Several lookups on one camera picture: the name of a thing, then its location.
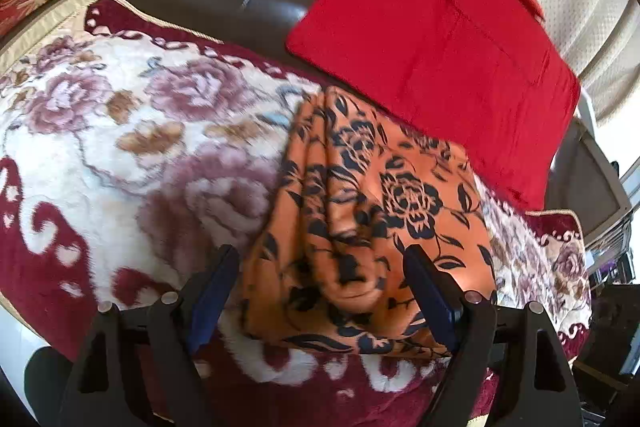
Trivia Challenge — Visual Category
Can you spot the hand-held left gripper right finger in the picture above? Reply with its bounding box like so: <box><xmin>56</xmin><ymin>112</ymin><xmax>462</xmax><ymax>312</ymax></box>
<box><xmin>402</xmin><ymin>244</ymin><xmax>583</xmax><ymax>427</ymax></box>

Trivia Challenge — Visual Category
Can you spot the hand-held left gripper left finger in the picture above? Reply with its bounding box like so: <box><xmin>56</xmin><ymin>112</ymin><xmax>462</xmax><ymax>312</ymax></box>
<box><xmin>57</xmin><ymin>244</ymin><xmax>241</xmax><ymax>427</ymax></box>

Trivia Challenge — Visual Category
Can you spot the orange floral garment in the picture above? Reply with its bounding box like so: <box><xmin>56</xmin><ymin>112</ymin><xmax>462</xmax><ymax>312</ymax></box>
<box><xmin>240</xmin><ymin>86</ymin><xmax>498</xmax><ymax>360</ymax></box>

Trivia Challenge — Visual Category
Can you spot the floral plush blanket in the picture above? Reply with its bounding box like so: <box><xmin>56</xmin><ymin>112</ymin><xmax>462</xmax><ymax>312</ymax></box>
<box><xmin>0</xmin><ymin>0</ymin><xmax>593</xmax><ymax>427</ymax></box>

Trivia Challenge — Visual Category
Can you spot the dark furniture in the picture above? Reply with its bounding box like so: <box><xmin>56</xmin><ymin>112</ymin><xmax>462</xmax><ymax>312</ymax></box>
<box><xmin>572</xmin><ymin>247</ymin><xmax>640</xmax><ymax>427</ymax></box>

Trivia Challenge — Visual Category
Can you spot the red folded cloth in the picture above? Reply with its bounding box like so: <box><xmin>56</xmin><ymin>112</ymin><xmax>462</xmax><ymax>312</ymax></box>
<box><xmin>286</xmin><ymin>0</ymin><xmax>582</xmax><ymax>212</ymax></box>

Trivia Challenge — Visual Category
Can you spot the grey panel with white frame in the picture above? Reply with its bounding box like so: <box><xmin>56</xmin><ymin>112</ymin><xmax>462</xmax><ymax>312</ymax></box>
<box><xmin>547</xmin><ymin>99</ymin><xmax>635</xmax><ymax>253</ymax></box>

